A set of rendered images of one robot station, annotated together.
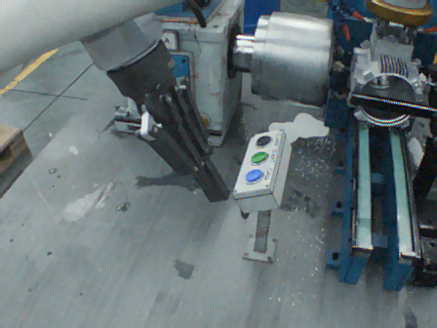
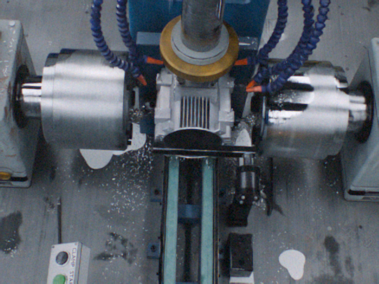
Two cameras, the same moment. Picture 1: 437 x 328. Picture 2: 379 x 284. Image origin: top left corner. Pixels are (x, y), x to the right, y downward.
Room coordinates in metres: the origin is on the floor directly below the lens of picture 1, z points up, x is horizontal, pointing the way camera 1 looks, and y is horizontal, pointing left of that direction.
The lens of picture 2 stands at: (0.17, -0.19, 2.37)
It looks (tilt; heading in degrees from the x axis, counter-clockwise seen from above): 62 degrees down; 342
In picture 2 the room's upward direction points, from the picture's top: 6 degrees clockwise
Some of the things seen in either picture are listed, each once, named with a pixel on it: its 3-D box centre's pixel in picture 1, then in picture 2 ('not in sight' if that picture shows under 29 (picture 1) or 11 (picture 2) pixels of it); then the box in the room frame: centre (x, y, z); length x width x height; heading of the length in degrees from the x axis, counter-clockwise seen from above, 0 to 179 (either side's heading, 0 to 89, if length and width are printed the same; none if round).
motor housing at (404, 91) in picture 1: (384, 82); (193, 109); (0.95, -0.45, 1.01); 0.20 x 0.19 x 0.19; 166
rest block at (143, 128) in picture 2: (337, 107); (152, 115); (1.04, -0.37, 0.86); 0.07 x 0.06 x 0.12; 76
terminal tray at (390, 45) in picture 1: (390, 46); (195, 76); (0.99, -0.46, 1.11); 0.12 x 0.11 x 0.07; 166
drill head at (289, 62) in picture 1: (277, 57); (71, 99); (1.03, -0.16, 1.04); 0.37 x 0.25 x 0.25; 76
